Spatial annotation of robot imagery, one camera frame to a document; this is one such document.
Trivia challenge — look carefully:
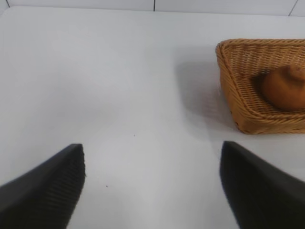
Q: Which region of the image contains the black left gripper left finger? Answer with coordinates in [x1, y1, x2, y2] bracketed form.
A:
[0, 143, 87, 229]

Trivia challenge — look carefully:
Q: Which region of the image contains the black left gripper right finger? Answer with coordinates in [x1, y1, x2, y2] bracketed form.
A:
[219, 140, 305, 229]

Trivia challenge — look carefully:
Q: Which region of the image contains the tan woven wicker basket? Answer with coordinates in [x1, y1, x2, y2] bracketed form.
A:
[215, 38, 305, 135]

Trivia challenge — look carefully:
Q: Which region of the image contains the brown round bread bun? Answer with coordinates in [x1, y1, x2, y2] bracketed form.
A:
[260, 65, 305, 112]

